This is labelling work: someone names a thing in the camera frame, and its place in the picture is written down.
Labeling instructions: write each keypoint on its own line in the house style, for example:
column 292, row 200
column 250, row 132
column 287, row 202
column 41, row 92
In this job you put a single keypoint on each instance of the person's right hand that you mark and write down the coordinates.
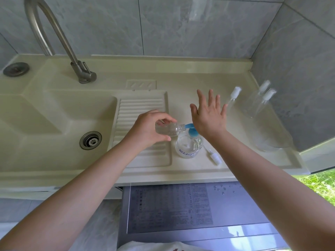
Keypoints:
column 209, row 120

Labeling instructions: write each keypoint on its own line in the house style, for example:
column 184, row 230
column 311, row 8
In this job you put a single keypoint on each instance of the person's left hand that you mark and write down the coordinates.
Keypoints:
column 142, row 130

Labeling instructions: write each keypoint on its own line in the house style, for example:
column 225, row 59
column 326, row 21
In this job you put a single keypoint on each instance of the small clear bottle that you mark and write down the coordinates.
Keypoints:
column 252, row 101
column 257, row 109
column 234, row 95
column 171, row 129

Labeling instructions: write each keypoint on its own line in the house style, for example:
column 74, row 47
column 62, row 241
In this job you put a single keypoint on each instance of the clear hand sanitizer pump bottle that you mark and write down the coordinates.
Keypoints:
column 188, row 147

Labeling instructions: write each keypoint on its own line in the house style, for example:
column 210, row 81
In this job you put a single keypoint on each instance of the white spray cap with tube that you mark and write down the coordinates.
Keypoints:
column 216, row 158
column 269, row 94
column 264, row 85

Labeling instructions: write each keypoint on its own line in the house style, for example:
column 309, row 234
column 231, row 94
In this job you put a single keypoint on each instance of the person's right forearm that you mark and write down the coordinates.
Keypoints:
column 272, row 185

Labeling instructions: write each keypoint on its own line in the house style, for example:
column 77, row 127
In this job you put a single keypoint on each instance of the person's left forearm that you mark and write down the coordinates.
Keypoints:
column 65, row 196

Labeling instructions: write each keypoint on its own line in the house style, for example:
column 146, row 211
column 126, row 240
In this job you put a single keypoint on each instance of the person's white shirt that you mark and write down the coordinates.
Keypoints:
column 157, row 247

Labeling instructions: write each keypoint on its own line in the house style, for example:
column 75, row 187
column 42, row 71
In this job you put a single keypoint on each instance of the steel sink drain strainer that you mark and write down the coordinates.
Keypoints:
column 90, row 140

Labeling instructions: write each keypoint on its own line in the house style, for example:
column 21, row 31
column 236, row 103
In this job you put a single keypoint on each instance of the grey washing machine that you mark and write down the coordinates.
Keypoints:
column 235, row 211

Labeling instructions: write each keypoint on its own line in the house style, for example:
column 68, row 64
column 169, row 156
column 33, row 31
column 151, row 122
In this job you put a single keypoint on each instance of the cream sink with washboard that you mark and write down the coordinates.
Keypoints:
column 31, row 117

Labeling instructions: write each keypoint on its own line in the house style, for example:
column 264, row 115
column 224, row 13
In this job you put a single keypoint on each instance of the glass window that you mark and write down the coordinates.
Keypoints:
column 319, row 175

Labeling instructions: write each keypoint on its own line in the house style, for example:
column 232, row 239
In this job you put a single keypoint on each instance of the curved steel faucet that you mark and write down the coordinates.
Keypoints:
column 62, row 36

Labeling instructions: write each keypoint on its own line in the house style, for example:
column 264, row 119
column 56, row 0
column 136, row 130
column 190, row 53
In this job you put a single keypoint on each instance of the white cabinet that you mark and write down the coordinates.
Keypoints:
column 26, row 193

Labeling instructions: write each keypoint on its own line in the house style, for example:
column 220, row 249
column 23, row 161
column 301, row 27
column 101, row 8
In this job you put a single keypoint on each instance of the round steel hole cover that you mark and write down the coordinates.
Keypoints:
column 16, row 69

